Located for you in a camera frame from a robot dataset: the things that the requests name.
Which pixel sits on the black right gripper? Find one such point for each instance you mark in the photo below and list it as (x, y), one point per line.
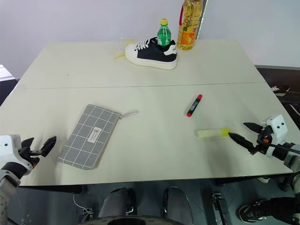
(263, 140)

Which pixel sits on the red and black marker pen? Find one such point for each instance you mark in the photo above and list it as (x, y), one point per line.
(194, 106)

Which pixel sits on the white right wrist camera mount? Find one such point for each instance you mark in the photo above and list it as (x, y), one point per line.
(277, 127)

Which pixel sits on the grey checked fabric pencil case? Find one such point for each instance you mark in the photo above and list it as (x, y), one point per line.
(87, 138)

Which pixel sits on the person's black and white shoe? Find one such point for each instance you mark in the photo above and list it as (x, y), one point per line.
(253, 211)

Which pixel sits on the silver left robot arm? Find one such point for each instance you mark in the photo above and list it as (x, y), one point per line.
(9, 185)

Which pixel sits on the yellow highlighter pen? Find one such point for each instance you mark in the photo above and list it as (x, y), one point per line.
(212, 133)

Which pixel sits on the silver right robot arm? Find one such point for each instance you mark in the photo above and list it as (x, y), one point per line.
(289, 161)

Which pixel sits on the black metal stand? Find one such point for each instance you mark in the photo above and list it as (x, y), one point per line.
(221, 207)

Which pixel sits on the black and white sneaker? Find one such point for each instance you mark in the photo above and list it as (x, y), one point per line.
(150, 55)

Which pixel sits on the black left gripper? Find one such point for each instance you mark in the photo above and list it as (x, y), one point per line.
(29, 155)

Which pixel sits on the green bottle with yellow cap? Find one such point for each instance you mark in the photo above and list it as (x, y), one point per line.
(164, 35)

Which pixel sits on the person's leg in black trousers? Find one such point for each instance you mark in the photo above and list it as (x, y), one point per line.
(284, 209)

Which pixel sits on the dark brown sneaker, white laces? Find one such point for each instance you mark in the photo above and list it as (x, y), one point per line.
(280, 90)

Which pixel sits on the dark rounded grey shape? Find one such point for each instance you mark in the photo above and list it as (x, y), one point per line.
(117, 202)
(178, 204)

